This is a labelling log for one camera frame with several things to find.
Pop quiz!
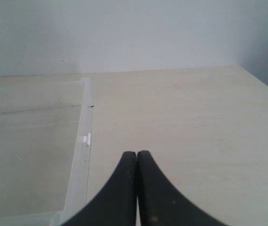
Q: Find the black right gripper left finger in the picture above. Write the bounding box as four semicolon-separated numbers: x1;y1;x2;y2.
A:
63;151;137;226

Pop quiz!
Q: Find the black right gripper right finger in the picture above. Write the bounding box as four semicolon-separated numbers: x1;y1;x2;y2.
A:
136;150;225;226

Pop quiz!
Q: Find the clear plastic storage box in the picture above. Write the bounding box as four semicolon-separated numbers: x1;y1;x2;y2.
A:
0;77;94;226

